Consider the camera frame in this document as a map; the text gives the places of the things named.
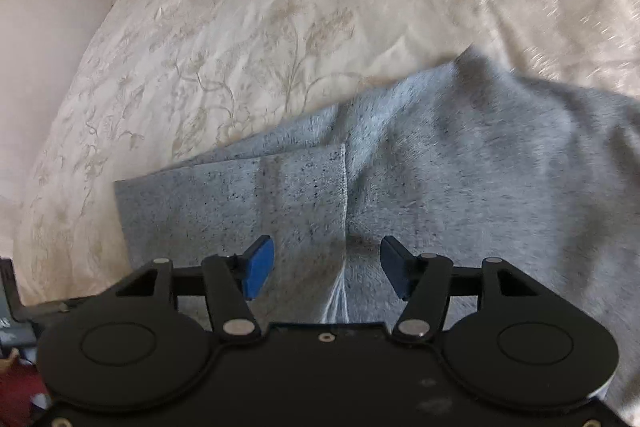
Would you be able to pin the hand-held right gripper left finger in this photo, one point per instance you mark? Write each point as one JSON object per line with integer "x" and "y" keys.
{"x": 260, "y": 267}

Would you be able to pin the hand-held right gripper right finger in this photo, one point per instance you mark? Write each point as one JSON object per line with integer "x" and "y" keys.
{"x": 395, "y": 264}

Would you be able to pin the grey pants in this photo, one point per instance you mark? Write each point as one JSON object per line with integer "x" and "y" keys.
{"x": 450, "y": 167}

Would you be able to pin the dark red cloth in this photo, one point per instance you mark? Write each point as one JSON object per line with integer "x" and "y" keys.
{"x": 20, "y": 387}

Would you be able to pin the cream floral bedspread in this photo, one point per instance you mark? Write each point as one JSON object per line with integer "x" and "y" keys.
{"x": 250, "y": 32}

